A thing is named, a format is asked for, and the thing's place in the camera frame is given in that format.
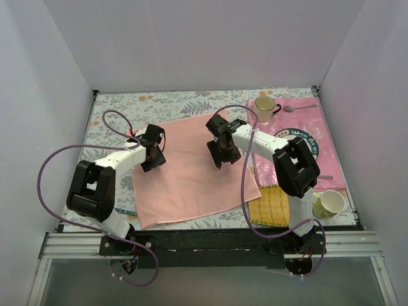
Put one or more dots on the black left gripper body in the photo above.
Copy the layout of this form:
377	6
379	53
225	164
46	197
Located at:
154	160

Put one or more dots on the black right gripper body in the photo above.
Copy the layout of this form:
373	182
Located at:
223	157

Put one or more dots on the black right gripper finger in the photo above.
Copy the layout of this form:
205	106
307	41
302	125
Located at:
231	156
215	153

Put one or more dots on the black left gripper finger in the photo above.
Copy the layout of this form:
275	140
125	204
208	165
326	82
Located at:
159	160
147	166

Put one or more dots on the peach satin napkin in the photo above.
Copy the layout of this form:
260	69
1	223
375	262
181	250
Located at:
189	185

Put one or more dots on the green handled metal spoon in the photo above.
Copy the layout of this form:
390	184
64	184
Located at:
126	212

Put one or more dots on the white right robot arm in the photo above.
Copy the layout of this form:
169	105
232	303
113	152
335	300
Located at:
295	167

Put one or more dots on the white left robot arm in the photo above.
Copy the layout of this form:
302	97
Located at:
92	191

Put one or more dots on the floral patterned tablecloth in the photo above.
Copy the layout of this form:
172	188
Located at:
113	113

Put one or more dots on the white mug black rim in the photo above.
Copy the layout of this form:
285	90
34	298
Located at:
265	107

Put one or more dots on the white plate green rim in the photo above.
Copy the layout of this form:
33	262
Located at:
291	133

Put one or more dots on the yellow bamboo tray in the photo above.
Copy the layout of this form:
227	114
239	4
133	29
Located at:
271	209

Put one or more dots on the small silver spoon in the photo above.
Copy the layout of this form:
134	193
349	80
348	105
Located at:
290	109

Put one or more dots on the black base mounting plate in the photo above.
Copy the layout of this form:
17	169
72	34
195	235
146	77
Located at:
211	248

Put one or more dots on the pink floral placemat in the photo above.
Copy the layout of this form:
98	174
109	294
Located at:
312	121

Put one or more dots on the yellow green mug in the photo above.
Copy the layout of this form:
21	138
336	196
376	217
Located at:
328	204

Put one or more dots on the aluminium frame rail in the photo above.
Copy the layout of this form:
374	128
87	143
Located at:
336	244

